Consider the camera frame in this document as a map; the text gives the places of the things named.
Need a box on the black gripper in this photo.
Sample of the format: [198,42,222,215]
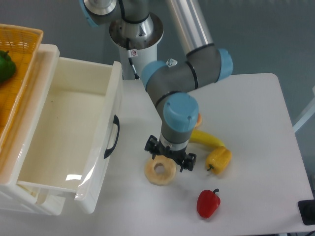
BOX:
[144,135,197,172]

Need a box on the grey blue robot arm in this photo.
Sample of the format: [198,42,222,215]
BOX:
[80,0,233,171]

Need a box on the yellow banana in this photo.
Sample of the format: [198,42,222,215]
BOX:
[189,130,225,148]

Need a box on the orange peach fruit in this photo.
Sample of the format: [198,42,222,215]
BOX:
[194,113,202,128]

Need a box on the yellow bell pepper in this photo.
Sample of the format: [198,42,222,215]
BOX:
[205,146,232,175]

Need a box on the red bell pepper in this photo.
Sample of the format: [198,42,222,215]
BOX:
[196,188,221,219]

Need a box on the white plastic drawer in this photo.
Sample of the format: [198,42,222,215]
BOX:
[18,58,123,214]

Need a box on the black device at edge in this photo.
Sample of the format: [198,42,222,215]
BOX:
[298,199,315,226]

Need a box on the orange wicker basket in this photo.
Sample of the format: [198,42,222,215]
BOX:
[0,24,43,147]

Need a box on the green bell pepper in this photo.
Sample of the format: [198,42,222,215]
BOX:
[0,50,16,83]

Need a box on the black drawer handle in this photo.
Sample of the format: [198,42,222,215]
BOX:
[103,115,121,159]

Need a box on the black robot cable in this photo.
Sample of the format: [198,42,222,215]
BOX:
[126,37,141,80]

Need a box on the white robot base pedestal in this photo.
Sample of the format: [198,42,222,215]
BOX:
[109,12,164,80]

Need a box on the white table leg frame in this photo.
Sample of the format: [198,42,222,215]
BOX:
[293,87,315,133]

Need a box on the white drawer cabinet frame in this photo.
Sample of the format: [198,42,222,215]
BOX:
[0,44,65,215]

